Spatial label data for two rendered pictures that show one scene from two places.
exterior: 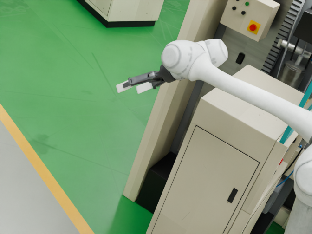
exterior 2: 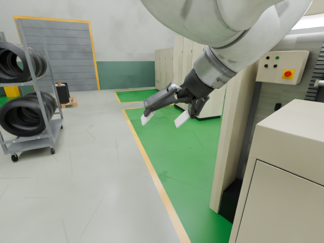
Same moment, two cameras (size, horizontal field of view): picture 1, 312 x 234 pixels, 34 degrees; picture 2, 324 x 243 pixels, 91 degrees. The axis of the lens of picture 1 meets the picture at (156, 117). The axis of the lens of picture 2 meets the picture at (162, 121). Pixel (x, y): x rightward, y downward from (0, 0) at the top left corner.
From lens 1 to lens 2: 1.50 m
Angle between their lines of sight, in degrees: 27
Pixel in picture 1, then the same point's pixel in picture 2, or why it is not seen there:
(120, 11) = (204, 113)
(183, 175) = (251, 218)
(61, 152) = (173, 180)
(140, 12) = (212, 112)
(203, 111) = (263, 141)
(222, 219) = not seen: outside the picture
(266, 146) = not seen: outside the picture
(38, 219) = (154, 227)
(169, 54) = not seen: outside the picture
